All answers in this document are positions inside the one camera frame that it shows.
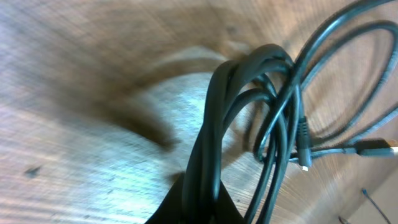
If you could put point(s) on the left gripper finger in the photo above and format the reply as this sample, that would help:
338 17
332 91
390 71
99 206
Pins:
174 210

